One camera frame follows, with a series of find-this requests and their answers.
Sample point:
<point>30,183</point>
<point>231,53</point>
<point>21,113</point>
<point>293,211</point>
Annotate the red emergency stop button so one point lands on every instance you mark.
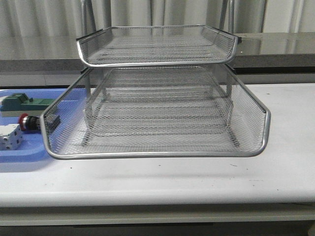
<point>32,123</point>

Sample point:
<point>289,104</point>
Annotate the silver mesh top tray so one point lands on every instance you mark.
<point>156,45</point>

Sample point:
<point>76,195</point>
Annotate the green and beige block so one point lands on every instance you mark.
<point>18,103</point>

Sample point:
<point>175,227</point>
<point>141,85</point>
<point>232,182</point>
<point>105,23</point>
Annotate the white electrical block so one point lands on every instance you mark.
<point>11,136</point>

